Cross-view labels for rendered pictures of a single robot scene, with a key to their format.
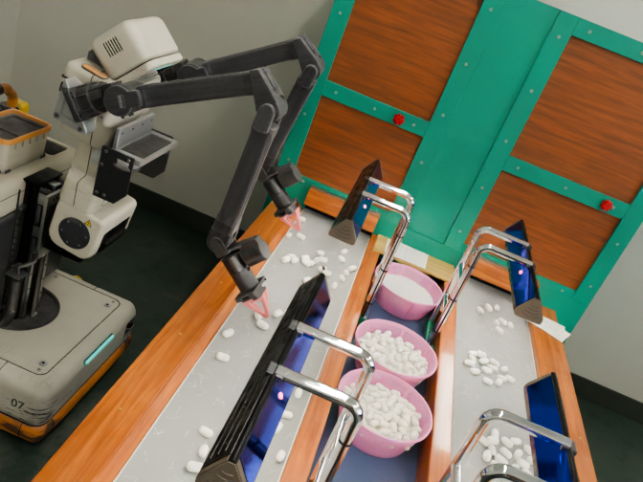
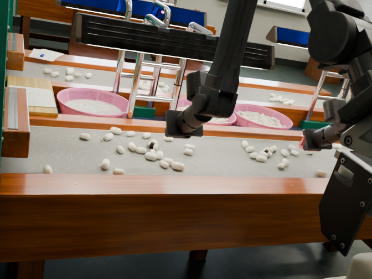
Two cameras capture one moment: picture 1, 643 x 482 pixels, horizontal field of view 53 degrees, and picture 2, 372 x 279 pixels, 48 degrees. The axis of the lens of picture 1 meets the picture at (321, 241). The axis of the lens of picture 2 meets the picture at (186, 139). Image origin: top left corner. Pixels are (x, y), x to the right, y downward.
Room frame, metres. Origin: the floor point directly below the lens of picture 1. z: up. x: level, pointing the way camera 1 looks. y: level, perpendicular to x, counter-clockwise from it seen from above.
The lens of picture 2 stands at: (2.47, 1.05, 1.30)
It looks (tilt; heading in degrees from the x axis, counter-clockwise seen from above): 23 degrees down; 241
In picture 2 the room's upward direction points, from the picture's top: 14 degrees clockwise
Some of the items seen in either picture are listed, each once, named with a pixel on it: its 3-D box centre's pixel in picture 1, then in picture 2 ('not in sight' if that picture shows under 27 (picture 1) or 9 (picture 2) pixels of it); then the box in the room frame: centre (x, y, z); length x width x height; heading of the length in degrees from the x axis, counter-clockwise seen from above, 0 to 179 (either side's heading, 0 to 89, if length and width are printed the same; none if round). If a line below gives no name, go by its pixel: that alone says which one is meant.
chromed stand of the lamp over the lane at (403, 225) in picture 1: (365, 251); (164, 90); (1.93, -0.15, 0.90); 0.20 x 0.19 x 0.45; 177
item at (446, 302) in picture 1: (476, 298); (134, 56); (1.91, -0.55, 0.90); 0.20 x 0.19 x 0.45; 177
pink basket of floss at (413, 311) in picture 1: (404, 293); (93, 112); (2.10, -0.35, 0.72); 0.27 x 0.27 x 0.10
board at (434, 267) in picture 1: (413, 258); (30, 94); (2.32, -0.37, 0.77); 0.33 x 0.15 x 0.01; 87
